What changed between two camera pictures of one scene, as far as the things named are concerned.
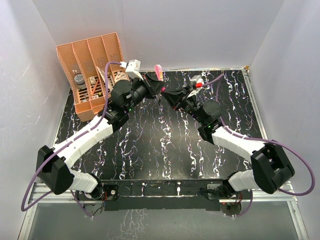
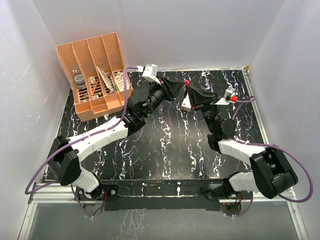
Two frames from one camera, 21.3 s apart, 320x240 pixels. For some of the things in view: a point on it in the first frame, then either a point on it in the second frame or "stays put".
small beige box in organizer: x=92 y=79 stays put
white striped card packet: x=110 y=82 stays put
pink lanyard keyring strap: x=159 y=71 → x=186 y=82
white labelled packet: x=120 y=76 stays put
